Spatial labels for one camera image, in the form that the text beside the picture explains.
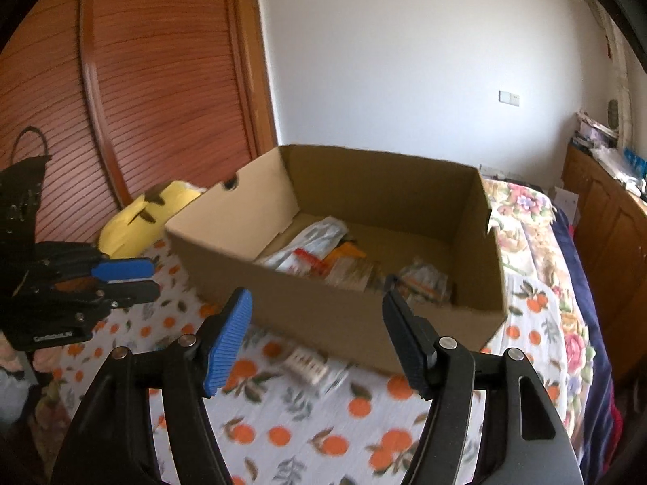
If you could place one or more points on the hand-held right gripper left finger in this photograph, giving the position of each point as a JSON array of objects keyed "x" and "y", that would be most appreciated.
[{"x": 227, "y": 343}]

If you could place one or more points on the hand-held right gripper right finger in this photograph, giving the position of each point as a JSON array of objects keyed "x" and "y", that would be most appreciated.
[{"x": 409, "y": 348}]

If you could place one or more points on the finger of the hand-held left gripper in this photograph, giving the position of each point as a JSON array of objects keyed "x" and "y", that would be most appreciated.
[
  {"x": 134, "y": 293},
  {"x": 126, "y": 269}
]

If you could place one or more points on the brown cardboard box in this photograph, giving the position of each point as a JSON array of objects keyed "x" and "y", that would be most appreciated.
[{"x": 354, "y": 323}]

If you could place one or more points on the clear packet of beige biscuits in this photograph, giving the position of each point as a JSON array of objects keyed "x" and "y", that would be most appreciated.
[{"x": 306, "y": 363}]

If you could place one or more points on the clear packet of brown crackers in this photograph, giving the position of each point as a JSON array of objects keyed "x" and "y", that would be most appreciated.
[{"x": 354, "y": 273}]

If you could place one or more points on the orange gold snack wrapper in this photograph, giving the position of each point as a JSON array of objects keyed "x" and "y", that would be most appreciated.
[{"x": 349, "y": 252}]

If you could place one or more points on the red white snack packet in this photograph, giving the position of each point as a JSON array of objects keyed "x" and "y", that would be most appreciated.
[{"x": 306, "y": 257}]

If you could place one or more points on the white snack pouch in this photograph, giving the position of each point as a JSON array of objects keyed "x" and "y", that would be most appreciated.
[{"x": 318, "y": 235}]

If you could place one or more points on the yellow pillow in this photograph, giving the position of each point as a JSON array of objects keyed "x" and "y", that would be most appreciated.
[{"x": 121, "y": 232}]

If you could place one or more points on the orange print bedsheet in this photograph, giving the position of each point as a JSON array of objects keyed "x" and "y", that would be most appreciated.
[{"x": 313, "y": 444}]

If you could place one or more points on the floral blanket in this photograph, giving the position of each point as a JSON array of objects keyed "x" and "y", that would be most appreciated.
[{"x": 525, "y": 207}]

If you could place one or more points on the dark blue blanket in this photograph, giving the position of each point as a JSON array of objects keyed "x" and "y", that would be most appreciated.
[{"x": 576, "y": 273}]

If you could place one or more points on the wooden wardrobe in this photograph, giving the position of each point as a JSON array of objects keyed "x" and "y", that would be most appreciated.
[{"x": 151, "y": 86}]

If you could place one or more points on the white paper box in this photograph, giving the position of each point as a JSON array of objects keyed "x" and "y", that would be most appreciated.
[{"x": 566, "y": 204}]

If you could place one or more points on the wooden cabinet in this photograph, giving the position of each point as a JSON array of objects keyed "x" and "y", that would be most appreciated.
[{"x": 611, "y": 232}]

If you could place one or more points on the stack of books and papers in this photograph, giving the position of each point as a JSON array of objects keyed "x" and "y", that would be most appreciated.
[{"x": 594, "y": 134}]

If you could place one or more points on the round standing ornament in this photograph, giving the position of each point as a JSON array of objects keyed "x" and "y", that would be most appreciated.
[{"x": 612, "y": 113}]

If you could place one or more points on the white lace curtain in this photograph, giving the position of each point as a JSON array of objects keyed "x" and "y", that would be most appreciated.
[{"x": 619, "y": 60}]

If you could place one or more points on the white wall switch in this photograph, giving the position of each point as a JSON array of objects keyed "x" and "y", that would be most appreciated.
[{"x": 509, "y": 98}]

